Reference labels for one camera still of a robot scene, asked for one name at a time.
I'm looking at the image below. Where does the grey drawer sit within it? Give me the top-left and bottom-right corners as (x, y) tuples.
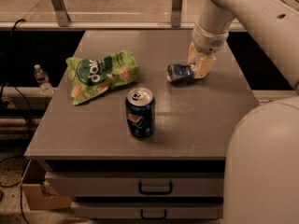
(71, 202), (223, 220)
(46, 172), (223, 197)

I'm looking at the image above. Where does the left metal rail bracket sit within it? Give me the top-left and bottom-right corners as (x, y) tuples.
(50, 0), (70, 27)

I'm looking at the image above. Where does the metal rail bracket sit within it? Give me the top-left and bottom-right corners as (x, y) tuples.
(50, 0), (70, 27)
(171, 0), (183, 27)

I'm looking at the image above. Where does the black cable left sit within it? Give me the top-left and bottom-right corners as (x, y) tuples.
(0, 18), (36, 224)

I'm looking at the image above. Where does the cardboard box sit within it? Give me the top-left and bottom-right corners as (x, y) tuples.
(21, 161), (72, 211)

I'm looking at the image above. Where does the lower grey drawer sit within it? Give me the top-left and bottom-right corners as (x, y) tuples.
(71, 202), (223, 220)

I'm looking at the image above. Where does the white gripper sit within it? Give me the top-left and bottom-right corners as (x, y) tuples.
(188, 23), (228, 79)

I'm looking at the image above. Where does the redbull can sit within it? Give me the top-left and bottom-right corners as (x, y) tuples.
(166, 63), (193, 83)

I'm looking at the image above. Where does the upper grey drawer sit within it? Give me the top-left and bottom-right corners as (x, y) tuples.
(46, 172), (223, 197)

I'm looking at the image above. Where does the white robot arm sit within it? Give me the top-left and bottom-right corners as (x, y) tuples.
(188, 0), (299, 224)

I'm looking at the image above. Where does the middle metal rail bracket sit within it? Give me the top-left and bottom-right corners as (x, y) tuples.
(171, 0), (183, 27)

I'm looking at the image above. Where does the grey drawer cabinet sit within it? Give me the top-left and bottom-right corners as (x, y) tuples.
(25, 30), (256, 224)

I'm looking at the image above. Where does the green chip bag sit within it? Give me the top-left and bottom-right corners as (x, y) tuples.
(66, 50), (139, 105)

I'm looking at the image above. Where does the clear plastic water bottle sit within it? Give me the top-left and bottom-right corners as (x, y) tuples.
(34, 64), (54, 96)

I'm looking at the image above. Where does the blue pepsi can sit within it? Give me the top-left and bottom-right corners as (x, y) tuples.
(125, 87), (155, 138)

